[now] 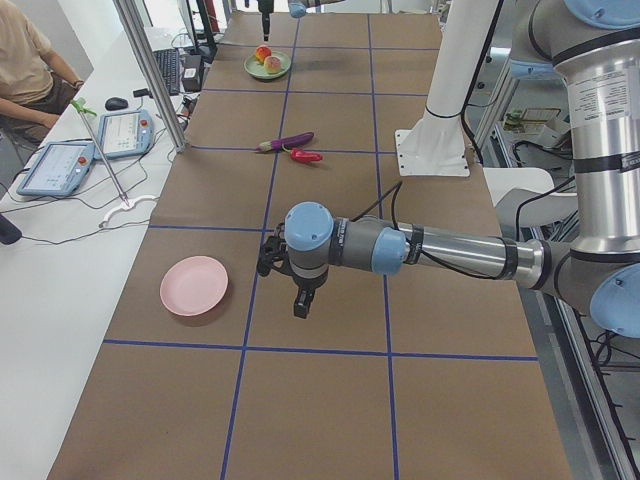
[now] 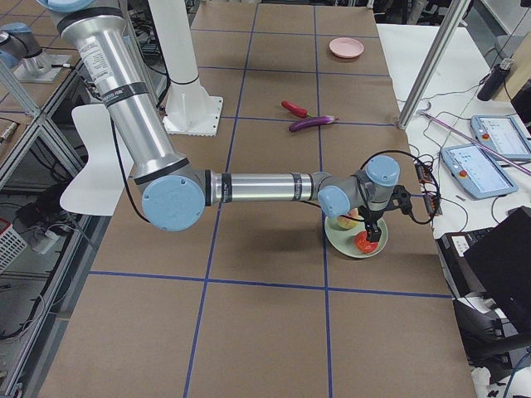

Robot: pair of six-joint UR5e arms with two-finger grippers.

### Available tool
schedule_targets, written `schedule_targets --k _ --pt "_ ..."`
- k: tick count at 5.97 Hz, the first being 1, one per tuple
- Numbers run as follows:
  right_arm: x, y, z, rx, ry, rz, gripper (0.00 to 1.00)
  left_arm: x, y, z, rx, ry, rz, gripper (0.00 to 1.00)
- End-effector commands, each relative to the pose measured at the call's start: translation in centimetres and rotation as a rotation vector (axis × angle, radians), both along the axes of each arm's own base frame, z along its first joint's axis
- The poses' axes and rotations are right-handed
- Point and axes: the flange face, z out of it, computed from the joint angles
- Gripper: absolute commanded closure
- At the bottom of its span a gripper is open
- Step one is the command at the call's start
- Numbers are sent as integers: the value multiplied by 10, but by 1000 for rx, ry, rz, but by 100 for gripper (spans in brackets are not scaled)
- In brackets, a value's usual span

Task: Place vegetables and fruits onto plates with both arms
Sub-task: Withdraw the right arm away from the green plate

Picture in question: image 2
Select black laptop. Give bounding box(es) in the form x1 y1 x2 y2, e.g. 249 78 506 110
436 206 530 330

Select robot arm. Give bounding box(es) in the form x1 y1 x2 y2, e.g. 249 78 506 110
44 1 400 242
1 22 71 83

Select pink plate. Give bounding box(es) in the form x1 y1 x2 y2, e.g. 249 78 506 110
329 37 364 59

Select blue teach pendant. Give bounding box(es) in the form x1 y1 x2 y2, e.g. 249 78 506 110
441 144 518 200
470 115 530 161

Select blue teach pendant near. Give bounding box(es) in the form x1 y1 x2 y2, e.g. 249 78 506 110
441 144 518 200

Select white chair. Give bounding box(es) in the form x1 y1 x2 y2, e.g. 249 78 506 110
60 104 134 216

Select green plate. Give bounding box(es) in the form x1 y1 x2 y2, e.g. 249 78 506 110
324 217 388 259

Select purple eggplant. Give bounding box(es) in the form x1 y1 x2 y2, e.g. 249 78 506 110
288 115 339 133

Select red chili pepper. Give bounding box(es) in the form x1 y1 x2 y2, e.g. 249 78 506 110
280 100 310 119

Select black water bottle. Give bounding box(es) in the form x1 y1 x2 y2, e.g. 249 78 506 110
476 58 514 101

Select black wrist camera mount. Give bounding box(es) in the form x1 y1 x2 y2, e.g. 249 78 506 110
386 185 416 221

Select red yellow pomegranate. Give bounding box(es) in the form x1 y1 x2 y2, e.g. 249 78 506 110
353 231 379 254

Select blue teach pendant far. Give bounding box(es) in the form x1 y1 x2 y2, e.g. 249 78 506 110
470 115 530 161

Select peach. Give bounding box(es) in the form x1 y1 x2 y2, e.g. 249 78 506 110
336 208 360 231

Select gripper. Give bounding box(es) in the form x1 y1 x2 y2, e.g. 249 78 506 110
358 203 392 243

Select aluminium frame post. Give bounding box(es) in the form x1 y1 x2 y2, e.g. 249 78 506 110
397 0 471 130

